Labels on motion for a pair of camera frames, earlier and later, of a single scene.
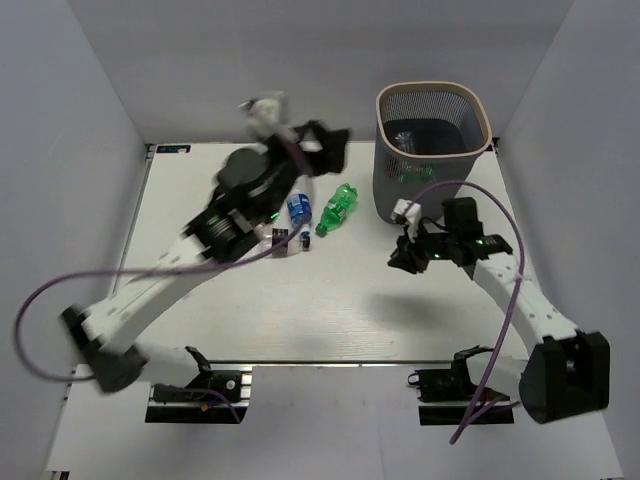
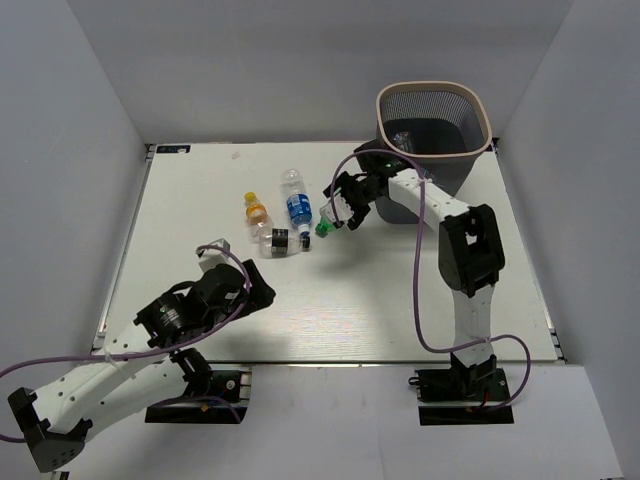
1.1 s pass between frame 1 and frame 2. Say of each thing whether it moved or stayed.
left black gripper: moved
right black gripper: moved
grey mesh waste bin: stayed
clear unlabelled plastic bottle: stayed
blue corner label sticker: stayed
